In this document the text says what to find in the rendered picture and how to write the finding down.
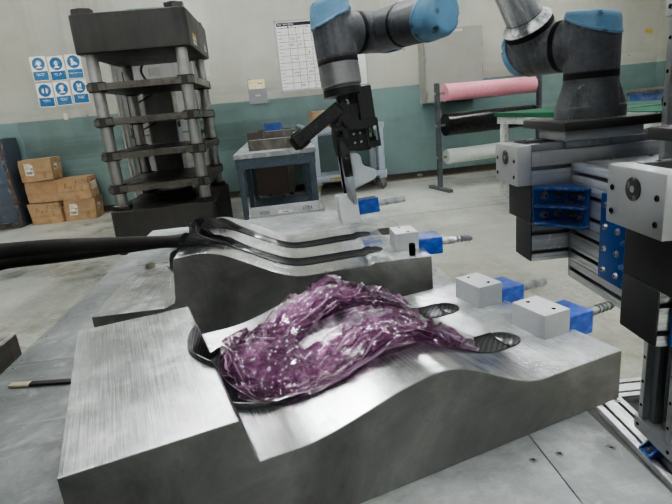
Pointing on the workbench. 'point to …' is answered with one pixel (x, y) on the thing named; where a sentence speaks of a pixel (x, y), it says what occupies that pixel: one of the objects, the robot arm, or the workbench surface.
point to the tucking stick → (39, 383)
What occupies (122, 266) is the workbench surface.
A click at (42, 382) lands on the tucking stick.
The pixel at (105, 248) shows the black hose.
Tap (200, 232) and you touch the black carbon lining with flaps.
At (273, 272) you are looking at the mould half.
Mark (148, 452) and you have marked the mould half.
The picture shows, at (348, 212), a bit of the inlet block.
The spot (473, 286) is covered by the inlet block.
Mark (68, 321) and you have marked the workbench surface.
